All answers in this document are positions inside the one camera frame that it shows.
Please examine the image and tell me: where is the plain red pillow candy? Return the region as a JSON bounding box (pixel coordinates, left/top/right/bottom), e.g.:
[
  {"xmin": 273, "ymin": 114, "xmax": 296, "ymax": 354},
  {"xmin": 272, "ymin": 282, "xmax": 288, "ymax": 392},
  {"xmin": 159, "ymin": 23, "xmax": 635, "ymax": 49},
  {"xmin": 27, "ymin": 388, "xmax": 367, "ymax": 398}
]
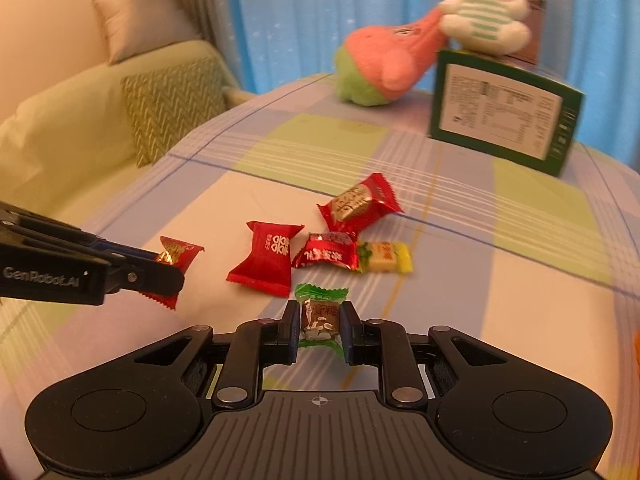
[{"xmin": 226, "ymin": 220, "xmax": 306, "ymax": 298}]

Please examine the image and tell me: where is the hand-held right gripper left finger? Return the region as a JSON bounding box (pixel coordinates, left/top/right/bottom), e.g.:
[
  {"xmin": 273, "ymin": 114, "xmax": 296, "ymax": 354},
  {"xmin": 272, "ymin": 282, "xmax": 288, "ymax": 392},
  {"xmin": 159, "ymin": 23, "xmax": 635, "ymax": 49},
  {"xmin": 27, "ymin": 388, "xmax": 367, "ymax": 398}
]
[{"xmin": 125, "ymin": 301, "xmax": 302, "ymax": 411}]

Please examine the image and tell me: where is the red patterned candy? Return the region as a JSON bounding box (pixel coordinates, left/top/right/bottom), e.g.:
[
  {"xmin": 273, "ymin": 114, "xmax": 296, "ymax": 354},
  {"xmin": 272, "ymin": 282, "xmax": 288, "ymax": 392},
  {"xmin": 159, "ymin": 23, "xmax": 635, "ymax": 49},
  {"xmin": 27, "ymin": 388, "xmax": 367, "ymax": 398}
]
[{"xmin": 137, "ymin": 236, "xmax": 205, "ymax": 311}]

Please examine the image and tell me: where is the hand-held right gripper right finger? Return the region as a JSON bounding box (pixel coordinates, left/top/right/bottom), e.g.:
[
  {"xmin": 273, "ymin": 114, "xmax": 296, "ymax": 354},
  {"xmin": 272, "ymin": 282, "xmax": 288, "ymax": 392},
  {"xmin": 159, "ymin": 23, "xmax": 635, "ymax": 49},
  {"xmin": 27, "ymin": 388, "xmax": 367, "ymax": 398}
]
[{"xmin": 340, "ymin": 301, "xmax": 511, "ymax": 410}]

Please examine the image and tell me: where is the yellow candy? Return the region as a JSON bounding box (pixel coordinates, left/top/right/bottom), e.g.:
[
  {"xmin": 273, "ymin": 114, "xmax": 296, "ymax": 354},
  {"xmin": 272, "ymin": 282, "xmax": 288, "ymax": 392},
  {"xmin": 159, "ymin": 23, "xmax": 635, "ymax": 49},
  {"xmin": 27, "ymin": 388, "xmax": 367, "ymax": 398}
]
[{"xmin": 356, "ymin": 241, "xmax": 414, "ymax": 276}]

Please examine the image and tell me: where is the grey pillow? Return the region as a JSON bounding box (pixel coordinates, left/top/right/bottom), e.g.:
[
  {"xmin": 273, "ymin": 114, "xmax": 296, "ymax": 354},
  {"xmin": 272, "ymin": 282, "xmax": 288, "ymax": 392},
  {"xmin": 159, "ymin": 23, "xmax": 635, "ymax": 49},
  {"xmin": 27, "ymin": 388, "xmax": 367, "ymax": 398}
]
[{"xmin": 92, "ymin": 0, "xmax": 202, "ymax": 66}]

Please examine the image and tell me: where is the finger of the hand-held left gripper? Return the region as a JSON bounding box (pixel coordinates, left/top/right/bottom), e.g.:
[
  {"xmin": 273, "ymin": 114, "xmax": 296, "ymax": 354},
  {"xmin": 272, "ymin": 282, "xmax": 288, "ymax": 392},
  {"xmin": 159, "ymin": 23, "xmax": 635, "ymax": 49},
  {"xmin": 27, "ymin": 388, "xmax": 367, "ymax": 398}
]
[
  {"xmin": 90, "ymin": 239, "xmax": 162, "ymax": 262},
  {"xmin": 104, "ymin": 259, "xmax": 186, "ymax": 298}
]

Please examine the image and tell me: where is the small dark red candy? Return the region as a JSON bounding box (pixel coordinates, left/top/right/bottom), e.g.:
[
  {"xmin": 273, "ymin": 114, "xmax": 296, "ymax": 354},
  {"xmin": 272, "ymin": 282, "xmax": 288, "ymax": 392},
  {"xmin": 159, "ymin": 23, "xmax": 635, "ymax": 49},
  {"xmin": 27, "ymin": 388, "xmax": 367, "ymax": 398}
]
[{"xmin": 291, "ymin": 232, "xmax": 360, "ymax": 272}]

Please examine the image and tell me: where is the blue star curtain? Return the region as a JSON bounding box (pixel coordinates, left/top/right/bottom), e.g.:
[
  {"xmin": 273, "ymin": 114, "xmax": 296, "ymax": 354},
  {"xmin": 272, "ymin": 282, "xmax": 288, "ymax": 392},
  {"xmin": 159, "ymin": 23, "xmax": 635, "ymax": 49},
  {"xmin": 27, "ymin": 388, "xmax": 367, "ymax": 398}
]
[{"xmin": 210, "ymin": 0, "xmax": 640, "ymax": 171}]

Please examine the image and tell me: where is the light green sofa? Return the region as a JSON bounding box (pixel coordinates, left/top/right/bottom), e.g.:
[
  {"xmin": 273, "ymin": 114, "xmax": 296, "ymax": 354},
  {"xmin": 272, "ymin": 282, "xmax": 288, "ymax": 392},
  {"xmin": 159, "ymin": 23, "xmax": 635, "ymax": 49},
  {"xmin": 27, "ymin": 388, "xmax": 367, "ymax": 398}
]
[{"xmin": 0, "ymin": 40, "xmax": 257, "ymax": 273}]

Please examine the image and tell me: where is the pink green plush toy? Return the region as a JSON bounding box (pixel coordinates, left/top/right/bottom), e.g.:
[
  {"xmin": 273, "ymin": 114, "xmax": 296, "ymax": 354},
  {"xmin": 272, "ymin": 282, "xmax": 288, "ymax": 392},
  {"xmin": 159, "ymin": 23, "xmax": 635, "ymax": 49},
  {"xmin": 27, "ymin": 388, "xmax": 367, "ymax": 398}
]
[{"xmin": 335, "ymin": 10, "xmax": 451, "ymax": 107}]

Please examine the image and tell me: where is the white rabbit plush toy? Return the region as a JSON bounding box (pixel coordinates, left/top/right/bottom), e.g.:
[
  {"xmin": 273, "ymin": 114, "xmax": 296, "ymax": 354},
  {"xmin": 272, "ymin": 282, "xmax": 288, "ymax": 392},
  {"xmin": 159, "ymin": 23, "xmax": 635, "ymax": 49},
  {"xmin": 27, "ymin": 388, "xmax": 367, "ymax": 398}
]
[{"xmin": 437, "ymin": 0, "xmax": 533, "ymax": 56}]

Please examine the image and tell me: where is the large red gold-label snack packet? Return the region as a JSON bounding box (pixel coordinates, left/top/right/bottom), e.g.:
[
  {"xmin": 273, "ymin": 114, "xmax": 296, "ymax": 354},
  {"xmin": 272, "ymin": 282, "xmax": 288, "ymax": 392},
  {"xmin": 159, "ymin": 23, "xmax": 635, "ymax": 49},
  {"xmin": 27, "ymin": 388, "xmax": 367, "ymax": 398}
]
[{"xmin": 316, "ymin": 172, "xmax": 405, "ymax": 237}]

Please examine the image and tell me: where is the plaid tablecloth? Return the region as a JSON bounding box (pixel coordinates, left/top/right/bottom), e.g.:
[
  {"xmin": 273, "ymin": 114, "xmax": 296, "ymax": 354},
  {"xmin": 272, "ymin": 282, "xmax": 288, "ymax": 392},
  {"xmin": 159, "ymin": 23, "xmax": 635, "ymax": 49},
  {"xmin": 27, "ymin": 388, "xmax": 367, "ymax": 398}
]
[{"xmin": 0, "ymin": 72, "xmax": 640, "ymax": 466}]

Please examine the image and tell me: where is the grey curtain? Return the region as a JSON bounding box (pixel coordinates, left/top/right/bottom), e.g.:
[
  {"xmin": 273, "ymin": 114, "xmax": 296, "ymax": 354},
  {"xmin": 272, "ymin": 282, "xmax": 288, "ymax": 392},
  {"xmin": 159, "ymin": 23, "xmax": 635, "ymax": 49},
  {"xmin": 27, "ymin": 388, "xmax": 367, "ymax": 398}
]
[{"xmin": 185, "ymin": 0, "xmax": 241, "ymax": 92}]

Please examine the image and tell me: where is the brown cardboard box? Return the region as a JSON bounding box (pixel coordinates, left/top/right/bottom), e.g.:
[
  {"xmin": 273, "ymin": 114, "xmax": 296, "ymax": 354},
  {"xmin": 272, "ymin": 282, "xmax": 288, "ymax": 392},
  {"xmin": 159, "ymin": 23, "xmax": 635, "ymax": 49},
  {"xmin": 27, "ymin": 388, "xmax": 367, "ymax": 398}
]
[{"xmin": 500, "ymin": 0, "xmax": 549, "ymax": 66}]

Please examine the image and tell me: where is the green zigzag pillow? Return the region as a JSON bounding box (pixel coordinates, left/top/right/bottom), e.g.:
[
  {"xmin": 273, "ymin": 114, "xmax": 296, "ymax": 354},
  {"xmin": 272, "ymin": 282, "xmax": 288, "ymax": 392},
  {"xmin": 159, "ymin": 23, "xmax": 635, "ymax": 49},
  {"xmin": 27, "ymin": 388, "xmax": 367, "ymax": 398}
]
[{"xmin": 120, "ymin": 57, "xmax": 231, "ymax": 168}]

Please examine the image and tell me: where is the green candy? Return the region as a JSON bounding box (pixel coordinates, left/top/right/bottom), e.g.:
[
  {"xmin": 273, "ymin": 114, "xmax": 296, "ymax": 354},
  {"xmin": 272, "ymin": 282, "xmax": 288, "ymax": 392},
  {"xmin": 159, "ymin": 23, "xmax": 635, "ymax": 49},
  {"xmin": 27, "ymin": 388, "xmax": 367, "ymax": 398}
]
[{"xmin": 294, "ymin": 283, "xmax": 351, "ymax": 362}]

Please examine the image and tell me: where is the green cardboard box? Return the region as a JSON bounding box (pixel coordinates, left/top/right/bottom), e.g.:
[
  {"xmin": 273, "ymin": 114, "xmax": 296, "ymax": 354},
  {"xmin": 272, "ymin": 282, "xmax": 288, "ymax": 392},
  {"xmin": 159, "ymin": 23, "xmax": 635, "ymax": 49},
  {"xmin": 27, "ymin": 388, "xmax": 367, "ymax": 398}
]
[{"xmin": 428, "ymin": 49, "xmax": 586, "ymax": 177}]

